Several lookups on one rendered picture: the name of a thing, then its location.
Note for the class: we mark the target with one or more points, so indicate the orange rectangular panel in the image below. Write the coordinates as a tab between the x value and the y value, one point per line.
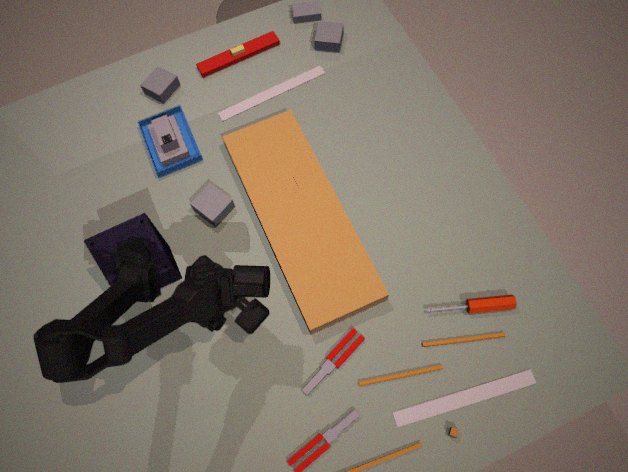
326	266

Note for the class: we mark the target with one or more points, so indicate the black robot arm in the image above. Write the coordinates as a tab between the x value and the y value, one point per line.
64	346

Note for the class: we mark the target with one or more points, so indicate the pale pink flat strip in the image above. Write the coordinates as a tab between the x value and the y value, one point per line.
462	398
270	93

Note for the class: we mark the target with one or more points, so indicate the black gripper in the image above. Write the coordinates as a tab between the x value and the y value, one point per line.
252	316

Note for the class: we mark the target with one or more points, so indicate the orange-handled awl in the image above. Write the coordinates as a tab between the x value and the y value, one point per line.
485	304

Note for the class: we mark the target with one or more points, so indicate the blue rectangular tray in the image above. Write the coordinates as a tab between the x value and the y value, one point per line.
195	155

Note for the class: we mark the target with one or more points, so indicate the red long bar with tan top patch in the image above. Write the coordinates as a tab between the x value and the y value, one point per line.
239	53

